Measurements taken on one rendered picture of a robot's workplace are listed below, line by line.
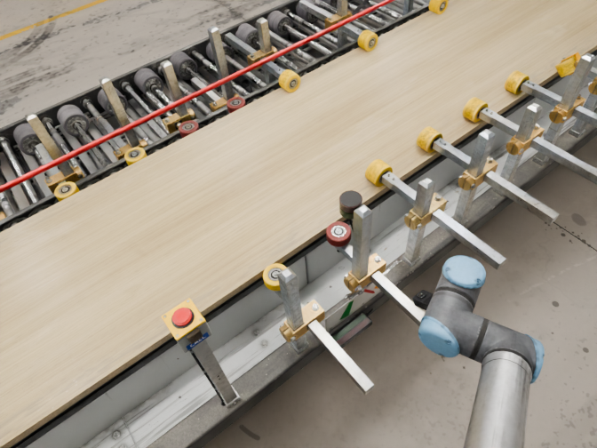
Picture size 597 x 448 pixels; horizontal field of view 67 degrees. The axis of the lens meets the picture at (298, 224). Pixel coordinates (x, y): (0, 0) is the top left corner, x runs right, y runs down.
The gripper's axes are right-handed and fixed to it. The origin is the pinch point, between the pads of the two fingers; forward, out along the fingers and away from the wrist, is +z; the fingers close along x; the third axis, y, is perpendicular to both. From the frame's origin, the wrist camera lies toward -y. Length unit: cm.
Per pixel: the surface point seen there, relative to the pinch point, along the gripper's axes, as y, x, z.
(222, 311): -47, -43, 1
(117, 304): -64, -68, -9
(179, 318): -26, -56, -41
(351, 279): -27.3, -7.5, -4.7
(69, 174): -134, -60, -7
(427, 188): -25.2, 19.4, -27.6
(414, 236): -26.7, 19.0, -4.4
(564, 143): -28, 112, 12
